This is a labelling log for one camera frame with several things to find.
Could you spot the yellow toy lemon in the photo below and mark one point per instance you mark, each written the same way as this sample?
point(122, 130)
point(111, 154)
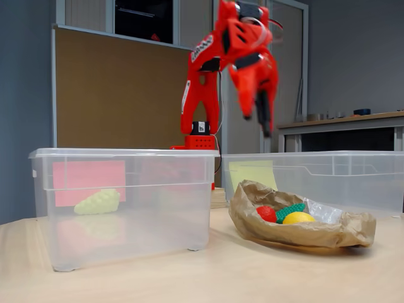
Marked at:
point(298, 218)

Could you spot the black device in cabinet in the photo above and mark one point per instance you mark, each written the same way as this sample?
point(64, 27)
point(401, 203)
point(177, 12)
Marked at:
point(142, 22)

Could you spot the grey tape roll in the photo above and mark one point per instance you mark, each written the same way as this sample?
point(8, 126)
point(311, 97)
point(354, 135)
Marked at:
point(315, 116)

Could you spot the pink paper note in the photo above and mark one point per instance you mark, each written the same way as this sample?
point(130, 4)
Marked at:
point(79, 176)

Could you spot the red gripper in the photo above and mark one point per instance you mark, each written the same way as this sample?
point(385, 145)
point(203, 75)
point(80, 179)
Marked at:
point(252, 83)

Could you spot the crumpled brown paper bag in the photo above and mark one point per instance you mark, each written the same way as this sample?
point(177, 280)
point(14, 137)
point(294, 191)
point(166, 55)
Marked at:
point(300, 235)

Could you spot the cork pin board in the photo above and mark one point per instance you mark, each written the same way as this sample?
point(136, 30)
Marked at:
point(120, 94)

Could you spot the red table clamp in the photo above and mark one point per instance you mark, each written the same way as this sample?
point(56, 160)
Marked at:
point(178, 147)

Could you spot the red toy strawberry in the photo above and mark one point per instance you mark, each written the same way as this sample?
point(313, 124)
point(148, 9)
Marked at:
point(266, 214)

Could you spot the sideboard with wooden top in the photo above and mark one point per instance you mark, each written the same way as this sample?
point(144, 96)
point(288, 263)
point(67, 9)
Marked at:
point(347, 132)

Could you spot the blue tape roll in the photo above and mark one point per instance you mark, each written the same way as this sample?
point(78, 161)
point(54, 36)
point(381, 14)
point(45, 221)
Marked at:
point(362, 111)

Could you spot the yellow paper note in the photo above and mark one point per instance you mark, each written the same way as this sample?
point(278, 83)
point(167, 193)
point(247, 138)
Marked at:
point(249, 172)

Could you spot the light green toy grapes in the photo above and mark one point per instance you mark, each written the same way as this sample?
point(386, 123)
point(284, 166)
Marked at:
point(98, 203)

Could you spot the clear plastic bin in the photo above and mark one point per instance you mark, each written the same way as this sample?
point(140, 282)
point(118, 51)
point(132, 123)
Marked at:
point(142, 227)
point(347, 186)

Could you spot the dark green bumpy toy vegetable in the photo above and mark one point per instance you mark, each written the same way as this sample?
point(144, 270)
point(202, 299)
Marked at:
point(288, 212)

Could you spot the tall grey cabinet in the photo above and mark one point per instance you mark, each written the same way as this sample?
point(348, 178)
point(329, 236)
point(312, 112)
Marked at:
point(290, 47)

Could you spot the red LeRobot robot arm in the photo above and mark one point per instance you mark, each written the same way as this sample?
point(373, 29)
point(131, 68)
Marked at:
point(195, 94)

